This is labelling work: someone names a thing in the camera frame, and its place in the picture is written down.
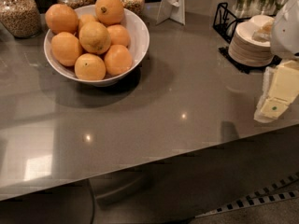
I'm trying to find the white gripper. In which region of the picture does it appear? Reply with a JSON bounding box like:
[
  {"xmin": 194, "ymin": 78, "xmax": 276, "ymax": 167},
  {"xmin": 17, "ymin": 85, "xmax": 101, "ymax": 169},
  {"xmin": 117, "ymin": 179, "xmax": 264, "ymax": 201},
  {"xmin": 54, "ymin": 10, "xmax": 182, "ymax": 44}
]
[{"xmin": 254, "ymin": 60, "xmax": 299, "ymax": 123}]

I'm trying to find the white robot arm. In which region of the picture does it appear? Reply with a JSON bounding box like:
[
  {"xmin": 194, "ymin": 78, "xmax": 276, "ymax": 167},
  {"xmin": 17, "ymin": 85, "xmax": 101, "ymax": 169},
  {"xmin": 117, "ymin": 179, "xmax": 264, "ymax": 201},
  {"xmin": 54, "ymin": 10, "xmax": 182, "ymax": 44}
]
[{"xmin": 254, "ymin": 0, "xmax": 299, "ymax": 123}]

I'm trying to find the white paper bowl stack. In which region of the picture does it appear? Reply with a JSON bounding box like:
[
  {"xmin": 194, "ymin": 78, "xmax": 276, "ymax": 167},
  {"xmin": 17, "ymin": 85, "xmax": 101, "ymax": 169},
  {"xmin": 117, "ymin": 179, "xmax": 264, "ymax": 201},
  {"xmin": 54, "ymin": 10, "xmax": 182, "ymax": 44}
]
[{"xmin": 249, "ymin": 15, "xmax": 274, "ymax": 42}]

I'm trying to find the white ceramic bowl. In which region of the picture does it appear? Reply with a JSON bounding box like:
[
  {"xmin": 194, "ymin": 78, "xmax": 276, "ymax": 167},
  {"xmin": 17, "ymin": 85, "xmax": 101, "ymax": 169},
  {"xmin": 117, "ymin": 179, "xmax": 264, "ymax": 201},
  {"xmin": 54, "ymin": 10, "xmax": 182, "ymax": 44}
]
[{"xmin": 44, "ymin": 9, "xmax": 150, "ymax": 87}]

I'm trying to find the centre yellowish orange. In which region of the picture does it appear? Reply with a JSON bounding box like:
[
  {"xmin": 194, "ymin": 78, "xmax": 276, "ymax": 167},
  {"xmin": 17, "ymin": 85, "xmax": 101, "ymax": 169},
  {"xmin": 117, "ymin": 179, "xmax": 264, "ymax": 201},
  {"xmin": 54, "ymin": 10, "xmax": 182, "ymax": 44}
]
[{"xmin": 79, "ymin": 21, "xmax": 111, "ymax": 55}]

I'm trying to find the small hidden back orange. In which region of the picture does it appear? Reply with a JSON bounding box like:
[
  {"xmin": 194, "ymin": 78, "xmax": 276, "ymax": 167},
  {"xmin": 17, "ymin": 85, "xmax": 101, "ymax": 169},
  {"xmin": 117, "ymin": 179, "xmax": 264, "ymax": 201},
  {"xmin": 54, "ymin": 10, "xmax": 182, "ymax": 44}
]
[{"xmin": 78, "ymin": 14, "xmax": 98, "ymax": 31}]

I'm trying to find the stack of paper plates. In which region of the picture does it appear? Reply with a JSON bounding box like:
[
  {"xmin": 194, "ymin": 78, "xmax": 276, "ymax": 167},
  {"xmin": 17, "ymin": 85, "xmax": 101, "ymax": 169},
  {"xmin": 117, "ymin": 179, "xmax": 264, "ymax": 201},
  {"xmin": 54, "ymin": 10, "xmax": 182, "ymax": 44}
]
[{"xmin": 228, "ymin": 21, "xmax": 274, "ymax": 67}]

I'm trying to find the glass cup left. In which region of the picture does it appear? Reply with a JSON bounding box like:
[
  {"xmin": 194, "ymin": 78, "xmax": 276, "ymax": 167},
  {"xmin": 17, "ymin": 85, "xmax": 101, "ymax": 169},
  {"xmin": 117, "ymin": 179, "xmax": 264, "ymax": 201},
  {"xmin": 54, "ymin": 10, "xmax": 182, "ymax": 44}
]
[{"xmin": 233, "ymin": 0, "xmax": 255, "ymax": 18}]

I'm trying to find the glass cup right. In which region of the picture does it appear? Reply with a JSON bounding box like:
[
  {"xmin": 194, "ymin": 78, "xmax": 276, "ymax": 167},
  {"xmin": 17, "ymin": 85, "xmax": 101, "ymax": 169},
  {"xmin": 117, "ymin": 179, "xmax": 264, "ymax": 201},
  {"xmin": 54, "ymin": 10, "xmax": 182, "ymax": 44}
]
[{"xmin": 276, "ymin": 0, "xmax": 288, "ymax": 10}]

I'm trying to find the black white striped floor strip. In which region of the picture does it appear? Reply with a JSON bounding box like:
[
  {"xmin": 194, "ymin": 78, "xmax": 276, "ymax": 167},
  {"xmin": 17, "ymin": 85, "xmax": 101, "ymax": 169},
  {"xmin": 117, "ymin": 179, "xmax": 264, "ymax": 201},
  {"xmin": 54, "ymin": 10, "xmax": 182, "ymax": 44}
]
[{"xmin": 198, "ymin": 173, "xmax": 299, "ymax": 217}]

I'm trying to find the white folded card stand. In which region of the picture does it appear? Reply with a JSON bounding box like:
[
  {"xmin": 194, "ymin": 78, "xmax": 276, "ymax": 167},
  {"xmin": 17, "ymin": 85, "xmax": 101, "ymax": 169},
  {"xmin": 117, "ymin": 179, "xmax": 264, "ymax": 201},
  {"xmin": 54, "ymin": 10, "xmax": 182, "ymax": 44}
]
[{"xmin": 156, "ymin": 0, "xmax": 186, "ymax": 25}]

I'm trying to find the left glass cereal jar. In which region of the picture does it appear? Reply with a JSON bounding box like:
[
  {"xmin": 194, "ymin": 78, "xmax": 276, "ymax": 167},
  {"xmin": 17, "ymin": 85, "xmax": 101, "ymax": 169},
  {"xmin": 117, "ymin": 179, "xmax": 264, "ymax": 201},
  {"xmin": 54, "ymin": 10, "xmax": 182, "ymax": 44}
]
[{"xmin": 0, "ymin": 0, "xmax": 41, "ymax": 38}]

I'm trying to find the black wire rack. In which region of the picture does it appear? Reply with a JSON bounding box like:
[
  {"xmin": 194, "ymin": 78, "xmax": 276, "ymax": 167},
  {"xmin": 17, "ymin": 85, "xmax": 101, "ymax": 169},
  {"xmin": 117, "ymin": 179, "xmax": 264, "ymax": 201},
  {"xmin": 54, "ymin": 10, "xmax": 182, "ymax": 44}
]
[{"xmin": 212, "ymin": 2, "xmax": 281, "ymax": 74}]

